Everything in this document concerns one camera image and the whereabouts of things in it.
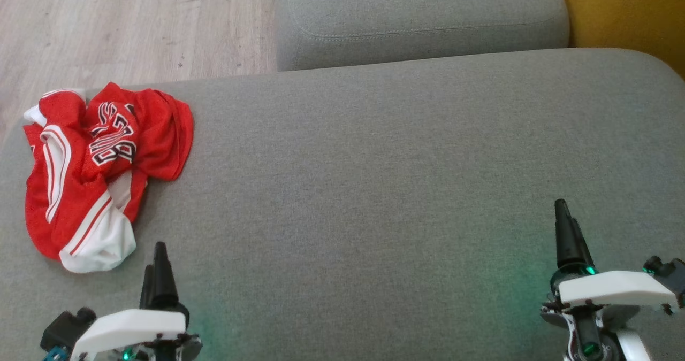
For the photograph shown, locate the red white-striped basketball shorts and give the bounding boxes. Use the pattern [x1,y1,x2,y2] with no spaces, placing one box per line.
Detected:
[23,88,89,260]

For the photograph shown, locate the large grey sofa seat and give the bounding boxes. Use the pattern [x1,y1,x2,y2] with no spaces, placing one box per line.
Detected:
[0,48,685,361]

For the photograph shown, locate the red white-sleeved basketball jersey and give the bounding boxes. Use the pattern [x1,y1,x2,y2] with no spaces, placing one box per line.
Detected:
[51,82,194,274]

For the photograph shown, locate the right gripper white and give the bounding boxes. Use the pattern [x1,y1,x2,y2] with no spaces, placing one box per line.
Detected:
[541,199,679,324]

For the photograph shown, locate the mustard yellow furniture panel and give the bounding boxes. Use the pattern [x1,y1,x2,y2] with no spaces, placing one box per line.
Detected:
[555,0,685,79]

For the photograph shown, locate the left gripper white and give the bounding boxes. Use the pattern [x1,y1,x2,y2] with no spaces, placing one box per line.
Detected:
[70,242,204,361]

